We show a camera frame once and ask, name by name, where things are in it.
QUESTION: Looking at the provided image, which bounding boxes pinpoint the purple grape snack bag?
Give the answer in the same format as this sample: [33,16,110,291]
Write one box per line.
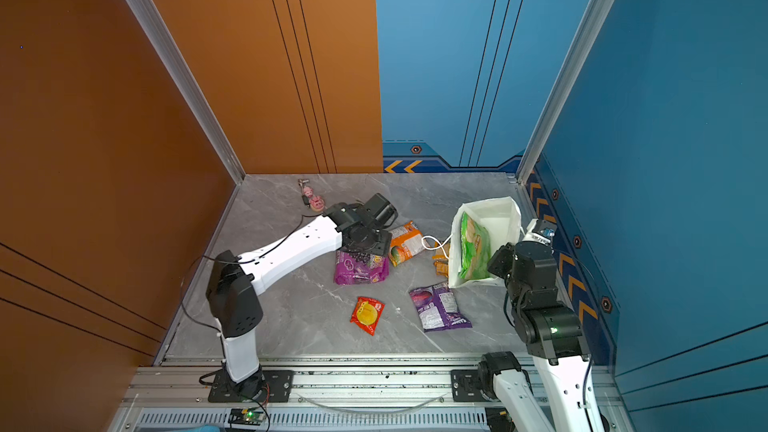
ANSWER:
[334,251,390,286]

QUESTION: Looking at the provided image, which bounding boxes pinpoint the green Lay's chips bag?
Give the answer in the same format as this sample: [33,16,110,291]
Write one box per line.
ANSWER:
[459,212,491,281]

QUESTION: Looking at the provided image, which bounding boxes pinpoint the purple white snack bag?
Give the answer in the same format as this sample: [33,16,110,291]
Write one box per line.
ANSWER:
[409,282,472,332]

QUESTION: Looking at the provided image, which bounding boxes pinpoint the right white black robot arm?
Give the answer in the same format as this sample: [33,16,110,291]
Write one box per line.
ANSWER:
[478,241,608,431]

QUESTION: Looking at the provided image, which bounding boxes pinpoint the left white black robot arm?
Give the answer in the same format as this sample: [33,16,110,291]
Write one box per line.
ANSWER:
[205,193,398,384]

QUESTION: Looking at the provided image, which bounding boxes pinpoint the orange snack bag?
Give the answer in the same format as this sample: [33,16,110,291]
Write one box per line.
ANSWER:
[388,221,425,267]

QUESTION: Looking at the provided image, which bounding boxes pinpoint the small orange snack packet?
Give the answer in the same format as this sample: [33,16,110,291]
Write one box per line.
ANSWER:
[432,244,450,277]

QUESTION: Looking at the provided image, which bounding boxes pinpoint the red yellow snack packet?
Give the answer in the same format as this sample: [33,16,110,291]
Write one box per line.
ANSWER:
[350,297,385,336]

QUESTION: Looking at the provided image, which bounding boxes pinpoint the green circuit board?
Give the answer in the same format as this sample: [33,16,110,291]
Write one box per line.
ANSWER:
[227,408,269,429]

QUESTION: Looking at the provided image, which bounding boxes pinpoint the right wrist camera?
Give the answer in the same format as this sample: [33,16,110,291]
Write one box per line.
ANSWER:
[523,218,557,246]

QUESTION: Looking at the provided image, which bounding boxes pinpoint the pink keychain toy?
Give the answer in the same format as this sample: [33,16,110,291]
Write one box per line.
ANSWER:
[298,179,325,213]

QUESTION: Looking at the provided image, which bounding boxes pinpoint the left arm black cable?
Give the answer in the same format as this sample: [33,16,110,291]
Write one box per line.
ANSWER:
[179,212,319,337]

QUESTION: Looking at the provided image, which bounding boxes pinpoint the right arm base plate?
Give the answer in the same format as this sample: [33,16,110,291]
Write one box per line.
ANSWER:
[450,369,497,403]

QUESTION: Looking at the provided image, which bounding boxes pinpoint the aluminium mounting rail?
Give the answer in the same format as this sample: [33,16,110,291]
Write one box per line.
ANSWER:
[108,354,515,431]

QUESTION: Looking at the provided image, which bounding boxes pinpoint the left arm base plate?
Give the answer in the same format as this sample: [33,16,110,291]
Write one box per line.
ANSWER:
[199,368,294,404]

